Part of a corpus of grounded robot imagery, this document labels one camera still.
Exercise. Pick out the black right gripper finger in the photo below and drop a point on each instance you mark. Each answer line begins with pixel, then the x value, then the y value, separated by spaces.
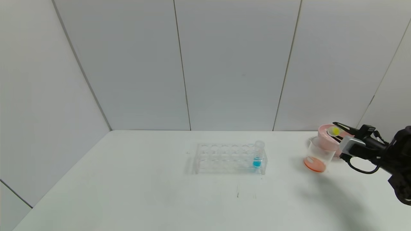
pixel 348 129
pixel 339 139

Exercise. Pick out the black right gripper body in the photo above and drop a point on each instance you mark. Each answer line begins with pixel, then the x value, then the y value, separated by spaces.
pixel 362 132

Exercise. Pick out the test tube with yellow pigment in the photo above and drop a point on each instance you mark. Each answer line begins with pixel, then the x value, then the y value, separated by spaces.
pixel 335 130

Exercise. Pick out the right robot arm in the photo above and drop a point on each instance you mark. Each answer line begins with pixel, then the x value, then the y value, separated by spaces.
pixel 401 160

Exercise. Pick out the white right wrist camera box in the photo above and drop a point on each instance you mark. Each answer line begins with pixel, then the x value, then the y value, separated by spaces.
pixel 348 146

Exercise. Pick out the clear plastic beaker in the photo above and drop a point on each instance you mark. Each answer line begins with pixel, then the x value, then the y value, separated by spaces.
pixel 316 164

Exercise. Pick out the pink bowl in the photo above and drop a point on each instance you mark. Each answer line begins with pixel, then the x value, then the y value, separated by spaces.
pixel 324 141

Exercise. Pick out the test tube with blue pigment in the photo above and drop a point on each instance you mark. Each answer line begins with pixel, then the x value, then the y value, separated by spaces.
pixel 257 163

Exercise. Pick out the clear plastic test tube rack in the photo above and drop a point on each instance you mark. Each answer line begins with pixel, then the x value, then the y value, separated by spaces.
pixel 221 168

